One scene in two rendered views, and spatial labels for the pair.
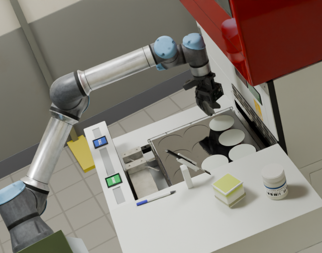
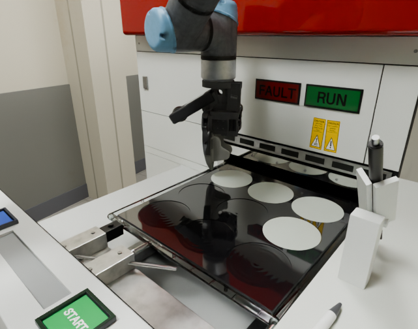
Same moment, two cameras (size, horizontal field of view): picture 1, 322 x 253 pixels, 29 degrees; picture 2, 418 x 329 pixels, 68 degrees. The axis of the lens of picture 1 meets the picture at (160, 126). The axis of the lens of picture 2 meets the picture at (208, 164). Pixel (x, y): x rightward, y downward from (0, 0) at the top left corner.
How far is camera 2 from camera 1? 1.93 m
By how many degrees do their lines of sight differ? 40
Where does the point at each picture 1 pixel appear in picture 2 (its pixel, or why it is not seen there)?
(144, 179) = (142, 298)
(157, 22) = (30, 145)
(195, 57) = (226, 36)
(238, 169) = (405, 222)
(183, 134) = (179, 198)
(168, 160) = (185, 243)
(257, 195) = not seen: outside the picture
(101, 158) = (2, 260)
